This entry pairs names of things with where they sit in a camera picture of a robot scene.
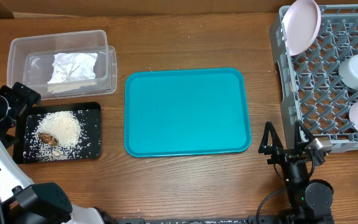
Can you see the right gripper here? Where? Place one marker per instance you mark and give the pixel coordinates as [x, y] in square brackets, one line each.
[283, 154]

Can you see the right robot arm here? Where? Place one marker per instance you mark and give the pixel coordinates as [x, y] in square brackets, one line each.
[309, 200]

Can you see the brown food scrap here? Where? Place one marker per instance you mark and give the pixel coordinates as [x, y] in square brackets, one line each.
[48, 139]

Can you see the white napkin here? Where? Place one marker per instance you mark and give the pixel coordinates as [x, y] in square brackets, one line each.
[72, 67]

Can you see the clear plastic bin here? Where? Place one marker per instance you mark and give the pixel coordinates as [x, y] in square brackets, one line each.
[30, 63]

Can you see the teal serving tray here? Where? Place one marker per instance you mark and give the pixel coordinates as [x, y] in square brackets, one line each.
[186, 113]

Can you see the large white plate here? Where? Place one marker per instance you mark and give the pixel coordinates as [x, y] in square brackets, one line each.
[301, 23]

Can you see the black plastic tray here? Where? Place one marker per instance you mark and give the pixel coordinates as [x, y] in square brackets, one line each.
[30, 149]

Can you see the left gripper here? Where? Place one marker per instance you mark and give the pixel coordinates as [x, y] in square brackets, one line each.
[22, 95]

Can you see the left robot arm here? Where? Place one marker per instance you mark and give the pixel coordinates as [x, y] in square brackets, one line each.
[21, 200]

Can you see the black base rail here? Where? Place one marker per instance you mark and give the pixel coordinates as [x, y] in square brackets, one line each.
[266, 219]

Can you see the grey dishwasher rack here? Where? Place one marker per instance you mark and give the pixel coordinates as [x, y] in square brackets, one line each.
[313, 91]

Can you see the white rice pile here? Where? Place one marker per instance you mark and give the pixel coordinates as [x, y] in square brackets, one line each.
[63, 126]

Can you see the brown cardboard backdrop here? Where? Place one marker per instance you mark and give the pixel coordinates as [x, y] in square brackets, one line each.
[12, 8]

